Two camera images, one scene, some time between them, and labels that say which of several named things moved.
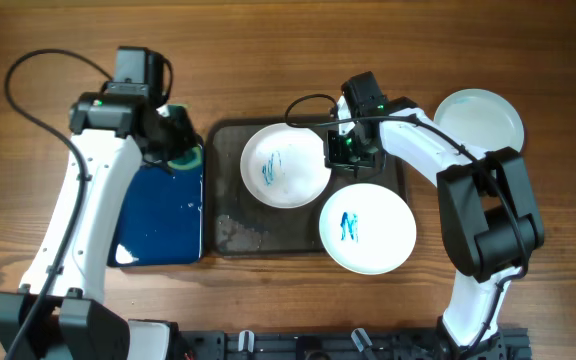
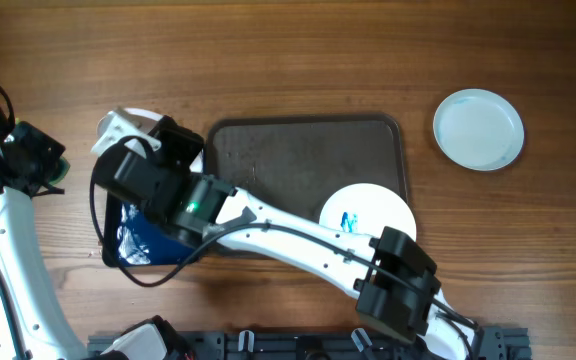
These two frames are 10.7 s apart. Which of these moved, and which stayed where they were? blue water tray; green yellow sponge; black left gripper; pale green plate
Moved: green yellow sponge; black left gripper
Stayed: pale green plate; blue water tray
